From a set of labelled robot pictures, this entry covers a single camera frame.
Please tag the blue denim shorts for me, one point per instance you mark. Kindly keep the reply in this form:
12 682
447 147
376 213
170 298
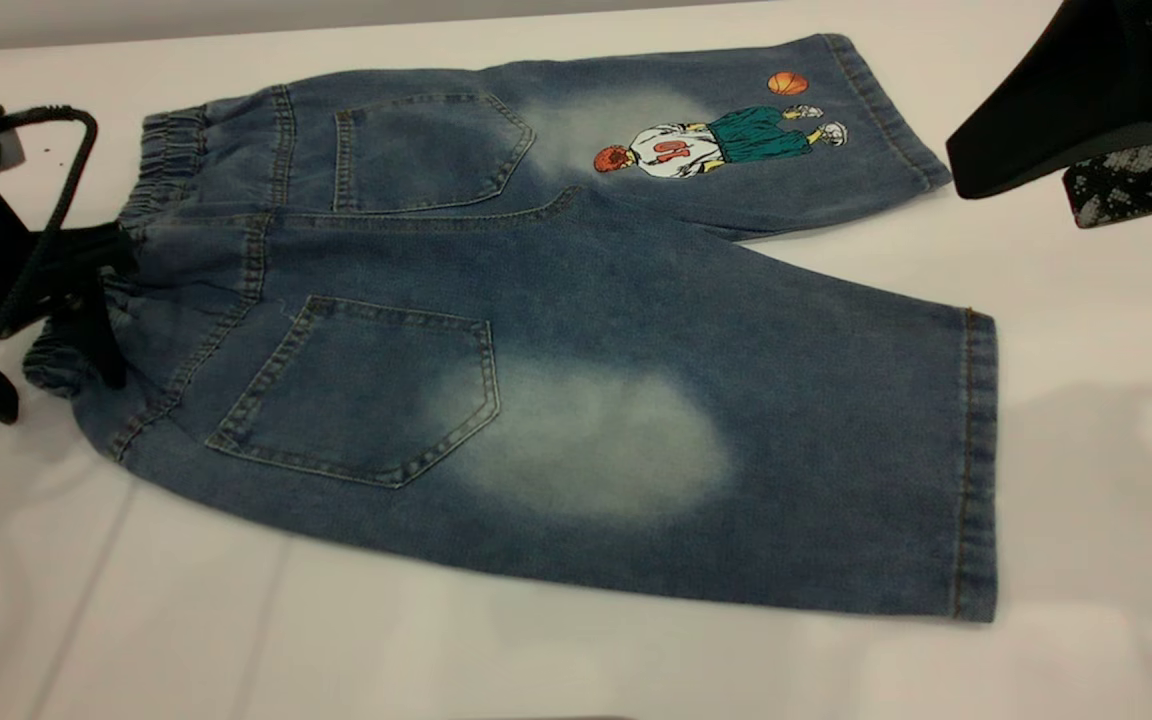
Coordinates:
636 300

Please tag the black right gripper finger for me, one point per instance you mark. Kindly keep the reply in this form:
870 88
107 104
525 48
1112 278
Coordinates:
1066 100

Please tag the speckled right gripper finger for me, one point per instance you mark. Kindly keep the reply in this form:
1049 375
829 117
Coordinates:
1136 185

